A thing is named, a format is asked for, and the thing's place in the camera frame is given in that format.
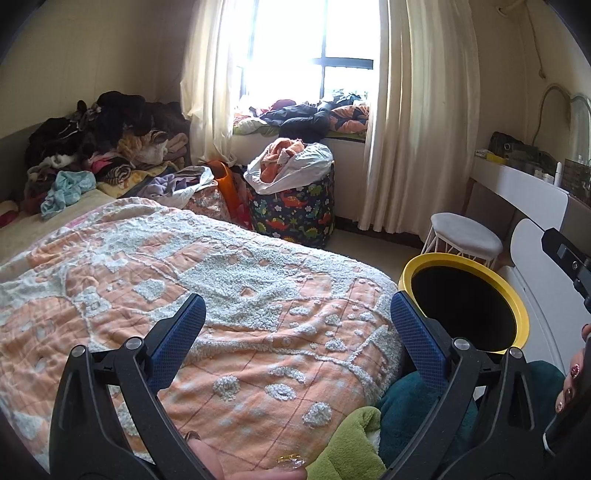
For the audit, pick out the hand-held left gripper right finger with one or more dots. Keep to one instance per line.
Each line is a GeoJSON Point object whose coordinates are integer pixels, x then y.
{"type": "Point", "coordinates": [418, 344]}

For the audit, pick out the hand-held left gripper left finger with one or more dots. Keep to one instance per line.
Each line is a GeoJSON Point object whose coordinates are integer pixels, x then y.
{"type": "Point", "coordinates": [178, 346]}

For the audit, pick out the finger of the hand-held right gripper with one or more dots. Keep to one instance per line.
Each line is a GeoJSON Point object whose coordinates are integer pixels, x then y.
{"type": "Point", "coordinates": [565, 256]}

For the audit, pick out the yellow rimmed black bin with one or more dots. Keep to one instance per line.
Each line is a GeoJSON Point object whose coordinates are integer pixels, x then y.
{"type": "Point", "coordinates": [461, 258]}

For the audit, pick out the person's right hand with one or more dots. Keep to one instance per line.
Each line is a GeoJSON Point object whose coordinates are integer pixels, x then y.
{"type": "Point", "coordinates": [575, 387]}

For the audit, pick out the person's left hand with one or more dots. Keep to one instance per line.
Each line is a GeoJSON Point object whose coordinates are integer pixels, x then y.
{"type": "Point", "coordinates": [207, 464]}

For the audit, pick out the white drawer cabinet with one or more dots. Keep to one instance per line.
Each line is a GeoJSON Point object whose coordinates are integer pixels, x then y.
{"type": "Point", "coordinates": [535, 277]}

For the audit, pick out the clear cosmetic organizer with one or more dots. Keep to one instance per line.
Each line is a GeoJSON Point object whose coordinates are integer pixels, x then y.
{"type": "Point", "coordinates": [577, 177]}

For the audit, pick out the orange white quilt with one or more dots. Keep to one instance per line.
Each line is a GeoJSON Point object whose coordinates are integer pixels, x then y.
{"type": "Point", "coordinates": [231, 286]}

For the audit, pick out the white bottle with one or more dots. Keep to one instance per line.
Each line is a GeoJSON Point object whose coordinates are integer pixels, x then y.
{"type": "Point", "coordinates": [559, 174]}

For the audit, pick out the white cosmetic jar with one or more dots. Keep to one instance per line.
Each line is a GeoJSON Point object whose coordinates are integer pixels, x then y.
{"type": "Point", "coordinates": [545, 176]}

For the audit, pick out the teal fleece garment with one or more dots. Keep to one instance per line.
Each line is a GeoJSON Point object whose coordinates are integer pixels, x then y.
{"type": "Point", "coordinates": [415, 429]}

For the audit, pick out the dark toiletry bag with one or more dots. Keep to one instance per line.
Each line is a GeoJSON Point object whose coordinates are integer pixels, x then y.
{"type": "Point", "coordinates": [517, 150]}

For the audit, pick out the yellow box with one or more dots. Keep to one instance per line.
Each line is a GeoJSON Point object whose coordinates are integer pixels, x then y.
{"type": "Point", "coordinates": [497, 159]}

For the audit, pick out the green fleece garment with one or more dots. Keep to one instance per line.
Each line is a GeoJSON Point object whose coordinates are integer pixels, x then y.
{"type": "Point", "coordinates": [346, 443]}

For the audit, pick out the heart shaped mirror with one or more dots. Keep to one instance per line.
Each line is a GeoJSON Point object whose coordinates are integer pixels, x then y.
{"type": "Point", "coordinates": [581, 124]}

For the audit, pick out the floral fabric bag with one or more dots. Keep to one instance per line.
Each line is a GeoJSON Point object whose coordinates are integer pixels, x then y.
{"type": "Point", "coordinates": [210, 205]}

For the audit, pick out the lilac and white clothes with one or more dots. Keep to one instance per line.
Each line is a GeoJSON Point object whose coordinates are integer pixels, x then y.
{"type": "Point", "coordinates": [180, 184]}

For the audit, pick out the orange bag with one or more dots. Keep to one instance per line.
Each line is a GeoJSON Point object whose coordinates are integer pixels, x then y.
{"type": "Point", "coordinates": [228, 189]}

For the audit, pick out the dinosaur print storage bag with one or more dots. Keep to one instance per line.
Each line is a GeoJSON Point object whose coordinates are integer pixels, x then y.
{"type": "Point", "coordinates": [295, 212]}

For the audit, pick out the light blue garment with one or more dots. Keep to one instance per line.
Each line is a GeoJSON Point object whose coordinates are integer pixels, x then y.
{"type": "Point", "coordinates": [69, 191]}

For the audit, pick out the beige bed sheet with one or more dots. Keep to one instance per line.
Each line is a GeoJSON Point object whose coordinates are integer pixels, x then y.
{"type": "Point", "coordinates": [27, 230]}

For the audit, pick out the wide cream curtain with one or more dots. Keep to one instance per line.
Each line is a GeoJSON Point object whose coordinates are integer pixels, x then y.
{"type": "Point", "coordinates": [425, 115]}

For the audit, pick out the orange fleece clothes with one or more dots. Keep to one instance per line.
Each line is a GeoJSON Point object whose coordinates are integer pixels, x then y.
{"type": "Point", "coordinates": [277, 159]}

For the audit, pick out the white plastic bag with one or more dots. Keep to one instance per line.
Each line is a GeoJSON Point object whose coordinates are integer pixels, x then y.
{"type": "Point", "coordinates": [309, 161]}

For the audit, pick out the red cloth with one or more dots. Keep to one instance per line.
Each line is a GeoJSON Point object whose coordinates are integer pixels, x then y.
{"type": "Point", "coordinates": [8, 217]}

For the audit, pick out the pile of dark clothes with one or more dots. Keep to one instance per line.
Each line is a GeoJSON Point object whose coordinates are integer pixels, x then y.
{"type": "Point", "coordinates": [120, 120]}

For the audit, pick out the heap of clothes on sill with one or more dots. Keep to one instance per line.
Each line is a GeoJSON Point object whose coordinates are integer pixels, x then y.
{"type": "Point", "coordinates": [304, 115]}

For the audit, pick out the narrow cream curtain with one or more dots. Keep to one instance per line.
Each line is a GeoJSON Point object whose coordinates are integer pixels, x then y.
{"type": "Point", "coordinates": [207, 92]}

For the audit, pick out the black framed window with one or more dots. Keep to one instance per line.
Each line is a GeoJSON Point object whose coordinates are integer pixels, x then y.
{"type": "Point", "coordinates": [323, 62]}

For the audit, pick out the white wall pipe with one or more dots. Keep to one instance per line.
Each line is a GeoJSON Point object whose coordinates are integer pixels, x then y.
{"type": "Point", "coordinates": [510, 7]}

